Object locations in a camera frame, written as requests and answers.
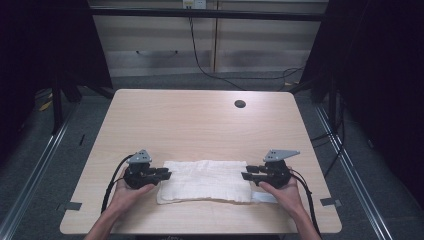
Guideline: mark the metal floor rail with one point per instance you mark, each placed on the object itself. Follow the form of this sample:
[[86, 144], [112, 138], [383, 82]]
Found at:
[[36, 170], [353, 173]]

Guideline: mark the grey tape piece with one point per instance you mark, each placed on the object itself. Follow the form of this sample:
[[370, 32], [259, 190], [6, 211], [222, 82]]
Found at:
[[71, 206], [330, 202]]

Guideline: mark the person's left hand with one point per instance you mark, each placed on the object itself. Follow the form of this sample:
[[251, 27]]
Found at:
[[125, 196]]

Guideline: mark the white towel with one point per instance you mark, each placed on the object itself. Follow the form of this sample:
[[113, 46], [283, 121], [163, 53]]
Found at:
[[206, 180]]

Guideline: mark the black metal stand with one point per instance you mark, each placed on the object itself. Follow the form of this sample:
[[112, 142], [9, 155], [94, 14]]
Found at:
[[57, 110]]

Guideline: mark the person's right hand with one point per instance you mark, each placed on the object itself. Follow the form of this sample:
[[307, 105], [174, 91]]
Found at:
[[288, 196]]

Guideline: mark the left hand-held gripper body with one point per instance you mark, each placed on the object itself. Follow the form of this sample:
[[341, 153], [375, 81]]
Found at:
[[138, 176]]

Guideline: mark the black table grommet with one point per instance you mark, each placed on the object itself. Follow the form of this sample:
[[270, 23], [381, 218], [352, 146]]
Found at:
[[240, 103]]

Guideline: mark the white wall outlet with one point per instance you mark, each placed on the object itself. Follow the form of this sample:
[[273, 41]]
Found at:
[[195, 4]]

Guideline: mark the black curtain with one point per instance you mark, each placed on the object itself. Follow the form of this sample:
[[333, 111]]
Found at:
[[40, 46], [380, 83]]

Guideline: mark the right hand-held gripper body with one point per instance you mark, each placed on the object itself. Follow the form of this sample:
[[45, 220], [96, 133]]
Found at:
[[275, 175]]

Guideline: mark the black horizontal frame bar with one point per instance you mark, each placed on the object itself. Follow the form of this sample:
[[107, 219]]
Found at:
[[206, 14]]

